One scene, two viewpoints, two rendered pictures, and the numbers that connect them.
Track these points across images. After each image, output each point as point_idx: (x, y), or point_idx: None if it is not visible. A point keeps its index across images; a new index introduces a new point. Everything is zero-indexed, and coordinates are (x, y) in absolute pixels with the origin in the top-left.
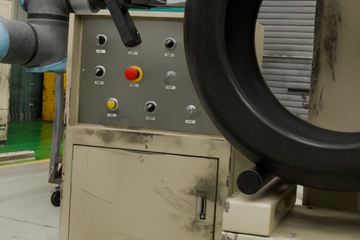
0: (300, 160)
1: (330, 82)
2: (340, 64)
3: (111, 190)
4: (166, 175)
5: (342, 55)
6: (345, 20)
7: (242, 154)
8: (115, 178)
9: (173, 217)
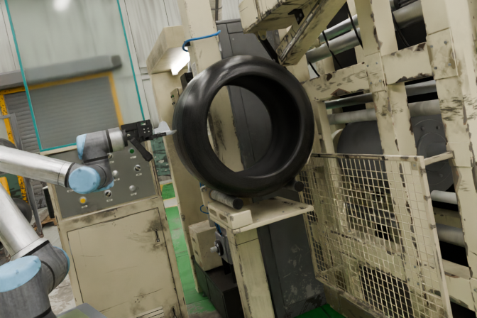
0: (257, 186)
1: (224, 151)
2: (226, 141)
3: (101, 248)
4: (132, 226)
5: (226, 138)
6: (223, 121)
7: (228, 193)
8: (101, 240)
9: (142, 248)
